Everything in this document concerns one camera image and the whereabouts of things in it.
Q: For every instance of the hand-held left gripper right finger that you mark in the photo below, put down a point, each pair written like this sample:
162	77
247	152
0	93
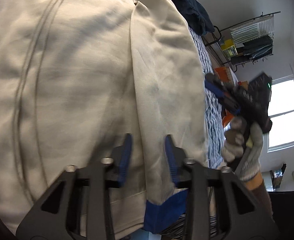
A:
170	160

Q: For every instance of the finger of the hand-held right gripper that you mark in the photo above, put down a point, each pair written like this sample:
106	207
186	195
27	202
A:
224	98
215	78

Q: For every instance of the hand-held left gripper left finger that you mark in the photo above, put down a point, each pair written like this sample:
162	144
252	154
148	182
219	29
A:
125	155

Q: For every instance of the beige and blue jacket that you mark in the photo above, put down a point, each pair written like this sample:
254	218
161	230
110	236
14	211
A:
74	80

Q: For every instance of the person's right forearm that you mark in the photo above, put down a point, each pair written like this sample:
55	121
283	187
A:
260	195

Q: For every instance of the dark hanging clothes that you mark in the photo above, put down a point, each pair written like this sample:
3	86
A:
254	48

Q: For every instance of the black metal clothes rack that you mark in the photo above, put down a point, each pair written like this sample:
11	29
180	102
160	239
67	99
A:
246	21

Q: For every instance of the dark clothes pile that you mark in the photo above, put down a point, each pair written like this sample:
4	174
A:
187	2

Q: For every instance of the person's right hand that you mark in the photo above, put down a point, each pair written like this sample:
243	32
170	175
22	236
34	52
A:
233	140

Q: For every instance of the bright window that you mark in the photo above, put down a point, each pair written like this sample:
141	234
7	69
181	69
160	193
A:
284	100

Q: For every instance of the yellow box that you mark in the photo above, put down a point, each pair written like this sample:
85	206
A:
228	48

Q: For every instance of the striped hanging cloth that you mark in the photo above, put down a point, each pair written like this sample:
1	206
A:
251	30

